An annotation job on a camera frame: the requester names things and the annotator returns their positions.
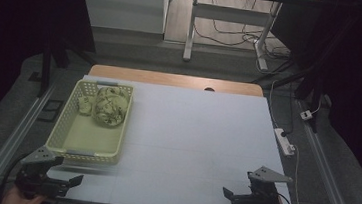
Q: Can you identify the wooden table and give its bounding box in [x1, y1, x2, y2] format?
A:
[88, 63, 265, 98]

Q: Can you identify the person's left hand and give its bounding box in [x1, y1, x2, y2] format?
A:
[0, 184, 48, 204]

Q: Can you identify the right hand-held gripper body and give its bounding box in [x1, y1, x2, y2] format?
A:
[229, 162, 295, 204]

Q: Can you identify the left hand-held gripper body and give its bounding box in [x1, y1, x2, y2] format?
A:
[13, 143, 75, 204]

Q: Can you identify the small white adapter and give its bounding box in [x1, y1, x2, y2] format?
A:
[299, 108, 315, 122]

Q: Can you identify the black metal stand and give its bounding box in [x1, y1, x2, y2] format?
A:
[246, 2, 359, 137]
[37, 18, 100, 103]

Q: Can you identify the black plug cable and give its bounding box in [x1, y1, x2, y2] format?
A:
[280, 81, 298, 139]

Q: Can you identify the pale yellow plastic basket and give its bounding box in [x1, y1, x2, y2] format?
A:
[43, 75, 135, 168]

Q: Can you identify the small patterned cloth bundle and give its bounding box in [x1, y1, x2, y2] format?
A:
[75, 94, 96, 117]

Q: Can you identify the white power strip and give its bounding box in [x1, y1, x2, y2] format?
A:
[270, 127, 298, 158]

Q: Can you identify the tangle of floor cables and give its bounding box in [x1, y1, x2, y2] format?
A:
[189, 0, 297, 76]

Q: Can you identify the white frame desk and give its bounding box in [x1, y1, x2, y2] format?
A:
[72, 0, 323, 78]

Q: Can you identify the long white cable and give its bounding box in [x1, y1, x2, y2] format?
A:
[287, 145, 328, 204]

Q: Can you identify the white foam board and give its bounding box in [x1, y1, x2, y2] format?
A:
[43, 72, 308, 204]

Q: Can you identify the metal floor rail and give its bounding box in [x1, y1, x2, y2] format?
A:
[288, 99, 362, 204]
[0, 78, 56, 204]

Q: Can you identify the large patterned cloth bundle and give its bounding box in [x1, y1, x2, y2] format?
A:
[90, 85, 132, 130]

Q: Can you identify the white cabinet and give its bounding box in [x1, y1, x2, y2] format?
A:
[75, 0, 171, 35]

